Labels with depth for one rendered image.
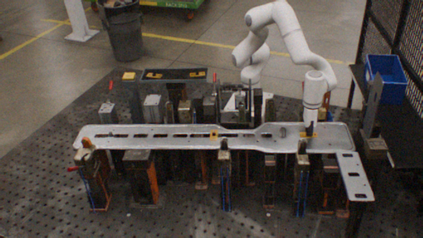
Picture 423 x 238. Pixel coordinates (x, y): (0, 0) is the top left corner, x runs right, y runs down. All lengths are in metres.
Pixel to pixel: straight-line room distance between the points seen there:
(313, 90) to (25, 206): 1.57
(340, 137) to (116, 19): 3.28
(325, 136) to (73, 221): 1.31
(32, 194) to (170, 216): 0.78
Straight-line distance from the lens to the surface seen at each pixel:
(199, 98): 2.02
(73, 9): 5.66
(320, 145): 1.88
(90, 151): 1.87
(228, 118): 2.08
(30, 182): 2.42
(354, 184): 1.73
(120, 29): 4.70
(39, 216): 2.20
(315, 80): 1.70
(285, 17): 1.77
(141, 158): 1.80
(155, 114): 2.03
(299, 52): 1.74
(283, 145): 1.86
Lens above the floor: 2.21
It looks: 36 degrees down
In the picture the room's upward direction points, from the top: 4 degrees counter-clockwise
